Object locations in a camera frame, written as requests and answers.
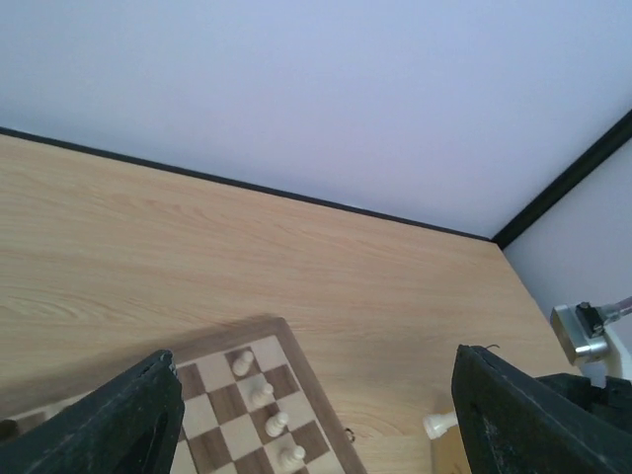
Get metal board clasp knob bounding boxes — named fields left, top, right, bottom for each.
left=345, top=428, right=356, bottom=443

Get wooden chess board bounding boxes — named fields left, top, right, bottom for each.
left=1, top=317, right=363, bottom=473

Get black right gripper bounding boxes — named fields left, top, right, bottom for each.
left=537, top=373, right=631, bottom=434

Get white pawn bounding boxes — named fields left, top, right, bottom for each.
left=423, top=411, right=458, bottom=439

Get white pieces on board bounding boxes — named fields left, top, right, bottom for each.
left=226, top=337, right=315, bottom=473

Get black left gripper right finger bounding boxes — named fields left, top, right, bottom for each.
left=451, top=345, right=631, bottom=473

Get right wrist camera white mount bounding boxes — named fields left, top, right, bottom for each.
left=550, top=297, right=631, bottom=380

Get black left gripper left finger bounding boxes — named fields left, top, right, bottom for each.
left=1, top=350, right=185, bottom=473

